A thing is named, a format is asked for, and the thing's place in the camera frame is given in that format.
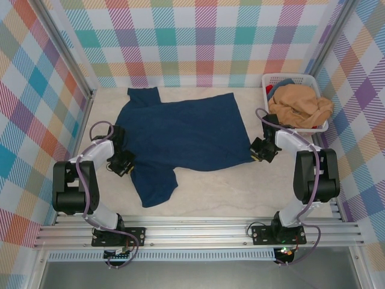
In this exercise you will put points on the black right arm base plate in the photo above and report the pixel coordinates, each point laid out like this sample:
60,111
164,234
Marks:
260,236

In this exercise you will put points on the aluminium mounting rail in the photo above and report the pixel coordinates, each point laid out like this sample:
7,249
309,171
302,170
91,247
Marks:
195,233

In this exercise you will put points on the navy blue t-shirt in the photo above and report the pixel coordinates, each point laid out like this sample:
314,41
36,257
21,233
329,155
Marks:
180,135

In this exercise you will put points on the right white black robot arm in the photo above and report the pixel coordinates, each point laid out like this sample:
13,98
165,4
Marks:
319,180

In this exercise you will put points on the tan t-shirt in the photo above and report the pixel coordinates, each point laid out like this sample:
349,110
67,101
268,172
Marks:
294,105

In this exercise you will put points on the medium blue t-shirt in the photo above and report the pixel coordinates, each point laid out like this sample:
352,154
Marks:
287,82

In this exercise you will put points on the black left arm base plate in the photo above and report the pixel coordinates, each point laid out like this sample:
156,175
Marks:
136,236

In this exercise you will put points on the aluminium corner post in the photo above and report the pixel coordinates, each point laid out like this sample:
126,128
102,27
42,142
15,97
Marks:
331,39
64,48

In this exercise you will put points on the grey metal sheet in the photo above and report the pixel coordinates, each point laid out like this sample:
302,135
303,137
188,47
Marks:
195,275

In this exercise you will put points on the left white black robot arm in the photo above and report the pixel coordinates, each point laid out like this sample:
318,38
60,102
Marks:
75,186

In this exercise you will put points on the white plastic laundry basket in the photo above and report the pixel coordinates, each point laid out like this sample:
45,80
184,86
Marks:
266,79

